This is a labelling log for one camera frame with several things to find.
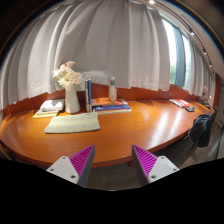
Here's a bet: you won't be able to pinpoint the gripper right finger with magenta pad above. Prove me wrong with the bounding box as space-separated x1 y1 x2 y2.
132 145 179 186

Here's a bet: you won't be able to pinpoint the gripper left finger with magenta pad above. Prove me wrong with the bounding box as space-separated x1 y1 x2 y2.
47 145 95 187

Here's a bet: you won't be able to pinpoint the folded light green towel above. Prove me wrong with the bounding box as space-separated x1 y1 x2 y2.
44 112 100 134

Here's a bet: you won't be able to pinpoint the yellow book under stack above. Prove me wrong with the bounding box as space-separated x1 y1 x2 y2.
33 111 59 119

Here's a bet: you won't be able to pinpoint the white ceramic vase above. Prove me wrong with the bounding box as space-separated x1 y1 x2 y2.
65 85 80 114

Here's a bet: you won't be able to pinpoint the white book stack left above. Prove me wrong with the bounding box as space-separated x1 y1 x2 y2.
38 99 65 114

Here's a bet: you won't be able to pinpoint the blue book in stack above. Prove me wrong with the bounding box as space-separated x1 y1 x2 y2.
93 105 132 112

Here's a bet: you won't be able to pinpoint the small dark object on table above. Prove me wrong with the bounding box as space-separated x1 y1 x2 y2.
185 106 195 112

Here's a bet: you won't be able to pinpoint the orange book on top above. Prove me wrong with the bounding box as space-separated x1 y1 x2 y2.
91 97 128 106

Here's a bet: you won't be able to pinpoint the red and white booklet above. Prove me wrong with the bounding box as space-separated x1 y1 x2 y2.
169 99 190 108

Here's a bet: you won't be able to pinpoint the clear plastic water bottle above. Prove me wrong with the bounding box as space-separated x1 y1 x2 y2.
109 77 117 102

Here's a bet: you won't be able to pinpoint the upright grey book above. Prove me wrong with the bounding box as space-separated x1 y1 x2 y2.
85 80 89 112

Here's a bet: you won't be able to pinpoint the upright blue book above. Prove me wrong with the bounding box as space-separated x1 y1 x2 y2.
87 79 92 112

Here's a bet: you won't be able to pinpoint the white and pink flowers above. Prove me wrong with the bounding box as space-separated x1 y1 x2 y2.
53 61 81 88

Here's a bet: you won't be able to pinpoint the right white curtain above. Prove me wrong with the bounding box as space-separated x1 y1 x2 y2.
189 39 215 104

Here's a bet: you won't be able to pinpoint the large white curtain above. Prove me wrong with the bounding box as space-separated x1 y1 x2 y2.
0 0 170 109

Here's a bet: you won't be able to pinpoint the window with dark frame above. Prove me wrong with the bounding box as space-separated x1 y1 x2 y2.
162 18 191 90

